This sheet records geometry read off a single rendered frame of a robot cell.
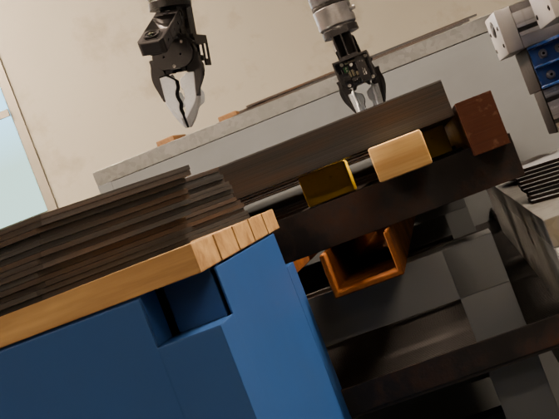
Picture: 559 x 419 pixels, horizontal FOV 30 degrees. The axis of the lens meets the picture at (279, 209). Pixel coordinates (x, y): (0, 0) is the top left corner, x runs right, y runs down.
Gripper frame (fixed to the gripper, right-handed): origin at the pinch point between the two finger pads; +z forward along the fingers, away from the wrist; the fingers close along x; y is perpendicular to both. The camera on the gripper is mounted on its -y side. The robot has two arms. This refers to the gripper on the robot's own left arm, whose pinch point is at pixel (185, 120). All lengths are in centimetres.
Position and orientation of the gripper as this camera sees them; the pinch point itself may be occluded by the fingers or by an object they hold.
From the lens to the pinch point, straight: 174.1
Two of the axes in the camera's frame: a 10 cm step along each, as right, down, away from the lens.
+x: -9.4, 1.4, 3.1
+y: 2.9, -1.2, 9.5
